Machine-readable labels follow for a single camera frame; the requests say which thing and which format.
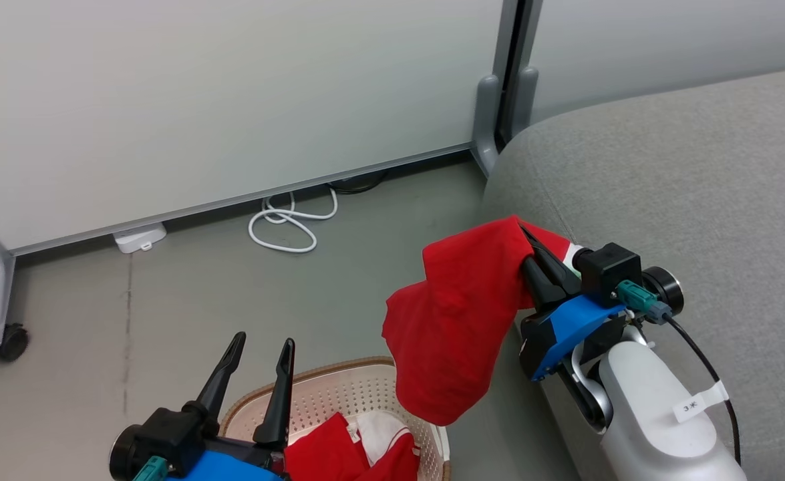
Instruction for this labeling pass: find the cream perforated laundry basket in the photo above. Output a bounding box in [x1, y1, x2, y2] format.
[218, 356, 452, 481]

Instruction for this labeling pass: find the grey partition foot upright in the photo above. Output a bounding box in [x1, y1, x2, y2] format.
[509, 65, 540, 138]
[471, 73, 502, 177]

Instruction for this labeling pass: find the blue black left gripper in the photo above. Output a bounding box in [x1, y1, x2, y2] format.
[164, 331, 297, 481]

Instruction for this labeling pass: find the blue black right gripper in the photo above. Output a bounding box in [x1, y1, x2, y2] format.
[518, 224, 635, 383]

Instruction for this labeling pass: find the white coiled power cable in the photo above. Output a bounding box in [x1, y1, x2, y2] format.
[248, 186, 339, 255]

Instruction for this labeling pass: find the red garment with white trim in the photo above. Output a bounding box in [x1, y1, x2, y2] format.
[284, 412, 422, 481]

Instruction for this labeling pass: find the white partition panel narrow view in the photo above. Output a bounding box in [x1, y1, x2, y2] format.
[524, 0, 785, 126]

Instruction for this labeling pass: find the black caster wheel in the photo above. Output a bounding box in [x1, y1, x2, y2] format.
[0, 323, 31, 363]

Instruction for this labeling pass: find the black floor cable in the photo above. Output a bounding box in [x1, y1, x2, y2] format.
[327, 170, 391, 196]

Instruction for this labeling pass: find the black camera cable teal plug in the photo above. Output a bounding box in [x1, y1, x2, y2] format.
[131, 456, 170, 481]
[615, 280, 744, 468]

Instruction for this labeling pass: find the grey fabric sofa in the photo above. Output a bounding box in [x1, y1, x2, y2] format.
[479, 65, 785, 481]

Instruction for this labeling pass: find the white partition panel grey frame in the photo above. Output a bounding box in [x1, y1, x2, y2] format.
[0, 0, 520, 258]

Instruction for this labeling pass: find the white power adapter block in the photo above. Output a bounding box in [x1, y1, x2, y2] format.
[112, 222, 168, 255]

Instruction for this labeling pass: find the white paper cable tag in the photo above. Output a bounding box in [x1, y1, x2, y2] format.
[672, 380, 729, 424]

